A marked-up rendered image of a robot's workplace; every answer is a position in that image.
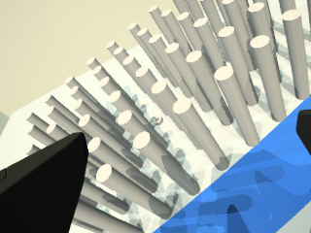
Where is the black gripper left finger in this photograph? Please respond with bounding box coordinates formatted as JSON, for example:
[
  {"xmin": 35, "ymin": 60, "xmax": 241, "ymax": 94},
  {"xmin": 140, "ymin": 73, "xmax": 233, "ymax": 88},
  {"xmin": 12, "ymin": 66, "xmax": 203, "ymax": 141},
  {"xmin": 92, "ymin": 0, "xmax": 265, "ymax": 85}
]
[{"xmin": 0, "ymin": 132, "xmax": 88, "ymax": 233}]

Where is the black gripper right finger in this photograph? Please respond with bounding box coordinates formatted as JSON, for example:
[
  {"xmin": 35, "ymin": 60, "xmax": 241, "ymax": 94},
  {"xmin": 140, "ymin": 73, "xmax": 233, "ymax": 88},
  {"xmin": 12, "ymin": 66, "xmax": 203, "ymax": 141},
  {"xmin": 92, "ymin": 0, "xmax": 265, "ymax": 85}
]
[{"xmin": 296, "ymin": 110, "xmax": 311, "ymax": 155}]

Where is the blue flat strip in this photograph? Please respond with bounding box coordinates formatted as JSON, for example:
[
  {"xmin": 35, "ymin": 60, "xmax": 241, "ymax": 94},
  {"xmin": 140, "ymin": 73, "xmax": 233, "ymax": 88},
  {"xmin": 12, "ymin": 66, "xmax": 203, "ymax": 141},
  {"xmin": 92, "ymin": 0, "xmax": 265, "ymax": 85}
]
[{"xmin": 155, "ymin": 94, "xmax": 311, "ymax": 233}]

